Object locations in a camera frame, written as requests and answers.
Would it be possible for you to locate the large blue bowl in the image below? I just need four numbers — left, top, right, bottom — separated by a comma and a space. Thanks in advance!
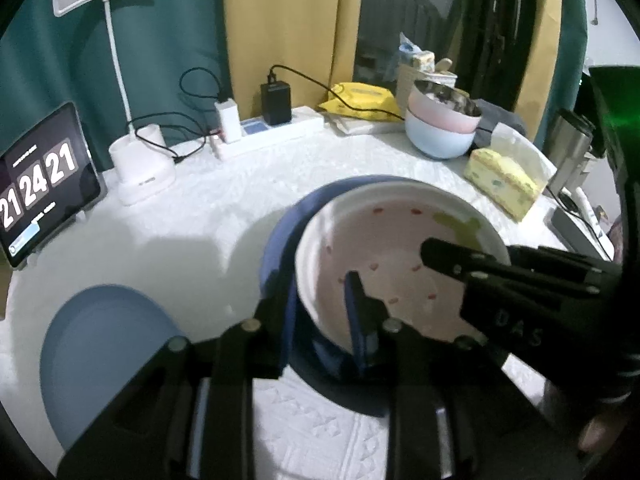
257, 175, 402, 413

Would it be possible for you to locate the light blue plate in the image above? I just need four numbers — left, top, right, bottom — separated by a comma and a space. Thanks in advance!
39, 284, 187, 455

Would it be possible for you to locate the grey cloth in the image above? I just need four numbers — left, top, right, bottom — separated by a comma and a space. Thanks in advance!
472, 100, 529, 149

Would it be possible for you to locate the white flat packet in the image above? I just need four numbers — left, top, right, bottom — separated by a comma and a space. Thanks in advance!
325, 109, 407, 137

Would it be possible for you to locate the tablet with clock display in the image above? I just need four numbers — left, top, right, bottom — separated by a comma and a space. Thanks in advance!
0, 101, 102, 269

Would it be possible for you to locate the white desk lamp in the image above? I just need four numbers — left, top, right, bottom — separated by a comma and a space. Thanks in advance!
52, 0, 177, 207

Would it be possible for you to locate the metal bowl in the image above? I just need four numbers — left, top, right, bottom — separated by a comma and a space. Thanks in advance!
412, 80, 484, 119

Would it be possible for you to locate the beige woven basket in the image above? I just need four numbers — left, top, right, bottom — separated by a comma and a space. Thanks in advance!
397, 62, 437, 107

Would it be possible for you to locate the black lamp charging cable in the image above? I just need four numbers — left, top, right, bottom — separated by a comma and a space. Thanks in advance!
126, 66, 227, 165

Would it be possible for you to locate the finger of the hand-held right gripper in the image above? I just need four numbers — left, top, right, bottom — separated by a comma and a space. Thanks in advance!
419, 237, 514, 287

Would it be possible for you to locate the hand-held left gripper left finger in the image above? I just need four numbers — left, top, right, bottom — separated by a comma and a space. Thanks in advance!
56, 289, 301, 480

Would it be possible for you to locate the steel thermos flask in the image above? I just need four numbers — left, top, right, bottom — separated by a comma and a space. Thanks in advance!
542, 108, 596, 194

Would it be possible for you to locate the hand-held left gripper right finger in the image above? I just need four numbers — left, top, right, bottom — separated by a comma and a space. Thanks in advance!
345, 270, 582, 480

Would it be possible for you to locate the pale blue bowl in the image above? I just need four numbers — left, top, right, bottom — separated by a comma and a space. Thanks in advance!
403, 109, 477, 161

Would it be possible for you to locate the white plastic bag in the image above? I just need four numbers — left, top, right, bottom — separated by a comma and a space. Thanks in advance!
492, 122, 557, 197

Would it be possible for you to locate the white charger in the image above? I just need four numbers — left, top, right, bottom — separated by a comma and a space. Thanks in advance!
214, 100, 242, 144

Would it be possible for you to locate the yellow packet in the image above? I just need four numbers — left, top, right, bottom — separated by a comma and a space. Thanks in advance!
318, 82, 404, 122

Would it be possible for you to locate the yellow curtain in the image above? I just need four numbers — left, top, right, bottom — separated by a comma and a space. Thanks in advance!
509, 0, 564, 137
221, 0, 369, 112

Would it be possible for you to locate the pink red-spotted bowl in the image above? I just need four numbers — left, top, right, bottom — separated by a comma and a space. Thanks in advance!
295, 181, 512, 357

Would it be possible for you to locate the black charger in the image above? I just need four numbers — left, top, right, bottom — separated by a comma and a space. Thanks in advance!
259, 80, 292, 126

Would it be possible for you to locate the light blue bag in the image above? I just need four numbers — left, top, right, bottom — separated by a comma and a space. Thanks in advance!
398, 32, 427, 67

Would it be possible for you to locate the teal curtain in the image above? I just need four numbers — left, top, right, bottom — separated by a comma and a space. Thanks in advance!
534, 0, 587, 144
0, 0, 233, 173

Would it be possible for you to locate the white power strip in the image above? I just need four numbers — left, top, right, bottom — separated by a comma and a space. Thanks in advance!
210, 106, 325, 160

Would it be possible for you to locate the white embossed tablecloth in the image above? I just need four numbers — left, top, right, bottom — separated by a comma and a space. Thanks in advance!
0, 105, 617, 480

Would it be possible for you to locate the yellow tissue pack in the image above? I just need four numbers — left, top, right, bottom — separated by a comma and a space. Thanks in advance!
463, 148, 541, 224

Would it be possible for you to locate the grey ribbed radiator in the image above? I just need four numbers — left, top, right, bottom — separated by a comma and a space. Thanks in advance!
357, 0, 447, 82

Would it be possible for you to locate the plain pink bowl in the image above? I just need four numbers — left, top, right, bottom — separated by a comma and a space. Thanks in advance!
407, 85, 482, 134

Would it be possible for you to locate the black charger cable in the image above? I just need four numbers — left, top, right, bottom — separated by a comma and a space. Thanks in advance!
267, 63, 407, 124

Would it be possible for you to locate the person's right hand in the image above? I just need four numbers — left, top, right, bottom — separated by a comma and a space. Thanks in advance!
575, 399, 624, 457

